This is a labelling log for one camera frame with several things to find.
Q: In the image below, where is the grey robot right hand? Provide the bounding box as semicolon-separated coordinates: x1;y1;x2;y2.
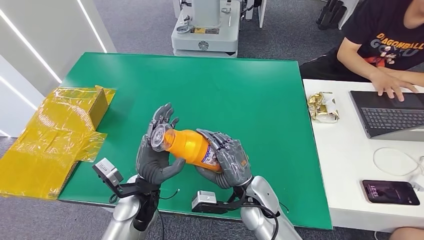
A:
195;128;254;190

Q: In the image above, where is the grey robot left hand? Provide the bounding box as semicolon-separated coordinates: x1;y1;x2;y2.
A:
135;102;187;186

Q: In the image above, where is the orange plastic bottle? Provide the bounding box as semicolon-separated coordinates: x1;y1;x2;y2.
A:
149;123;223;173

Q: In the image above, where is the gold snack wrapper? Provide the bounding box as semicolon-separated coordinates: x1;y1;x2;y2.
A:
306;91;341;124

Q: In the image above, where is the yellow taped cardboard box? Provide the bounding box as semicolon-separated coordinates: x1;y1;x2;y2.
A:
0;85;117;201

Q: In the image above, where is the grey column machine stand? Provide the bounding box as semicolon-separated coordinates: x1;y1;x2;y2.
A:
171;0;241;59

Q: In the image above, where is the yellow label plate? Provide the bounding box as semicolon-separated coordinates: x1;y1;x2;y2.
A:
190;27;220;35

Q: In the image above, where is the silver metal hook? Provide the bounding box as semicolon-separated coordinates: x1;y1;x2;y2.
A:
175;14;194;35

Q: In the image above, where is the white furniture panel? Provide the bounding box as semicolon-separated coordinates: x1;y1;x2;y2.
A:
245;0;268;29

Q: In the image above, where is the black smartphone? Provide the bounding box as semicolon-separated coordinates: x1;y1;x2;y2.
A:
360;179;421;207

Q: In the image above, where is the grey laptop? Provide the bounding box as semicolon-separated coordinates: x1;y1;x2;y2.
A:
348;90;424;143

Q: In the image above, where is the person's right hand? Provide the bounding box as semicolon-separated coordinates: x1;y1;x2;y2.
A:
368;70;420;103

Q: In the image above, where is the black plastic equipment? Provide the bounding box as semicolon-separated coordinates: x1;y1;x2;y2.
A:
315;0;348;31

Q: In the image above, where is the person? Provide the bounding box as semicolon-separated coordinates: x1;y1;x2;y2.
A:
385;226;424;240
299;0;424;103

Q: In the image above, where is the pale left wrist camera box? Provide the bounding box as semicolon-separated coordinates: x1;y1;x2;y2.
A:
92;157;124;188

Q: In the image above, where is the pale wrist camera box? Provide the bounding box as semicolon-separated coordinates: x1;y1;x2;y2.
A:
92;157;124;188
191;190;218;214

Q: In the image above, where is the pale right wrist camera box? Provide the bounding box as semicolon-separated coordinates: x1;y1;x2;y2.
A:
191;190;218;214

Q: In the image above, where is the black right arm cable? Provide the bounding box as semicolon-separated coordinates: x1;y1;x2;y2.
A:
227;194;281;240

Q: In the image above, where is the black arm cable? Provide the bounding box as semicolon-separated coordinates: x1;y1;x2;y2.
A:
227;194;281;240
155;198;166;240

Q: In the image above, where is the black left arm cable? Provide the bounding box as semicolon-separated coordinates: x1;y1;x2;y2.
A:
155;198;166;240

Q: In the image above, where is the white charging cable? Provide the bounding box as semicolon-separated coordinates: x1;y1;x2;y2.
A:
372;146;424;193

